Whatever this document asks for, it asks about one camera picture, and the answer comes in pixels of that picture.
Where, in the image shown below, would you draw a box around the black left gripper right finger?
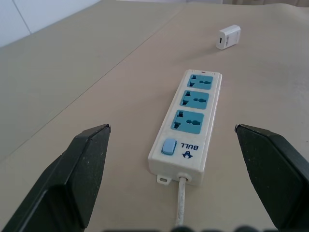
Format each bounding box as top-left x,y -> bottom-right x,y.
234,123 -> 309,232

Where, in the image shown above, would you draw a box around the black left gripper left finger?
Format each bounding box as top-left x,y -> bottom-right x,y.
0,124 -> 112,232

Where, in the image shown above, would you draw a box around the white power strip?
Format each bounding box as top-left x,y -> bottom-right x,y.
147,69 -> 223,186

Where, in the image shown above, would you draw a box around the white charger adapter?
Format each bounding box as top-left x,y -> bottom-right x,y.
216,24 -> 242,51

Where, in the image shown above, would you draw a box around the white braided cable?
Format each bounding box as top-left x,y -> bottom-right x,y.
175,175 -> 188,227

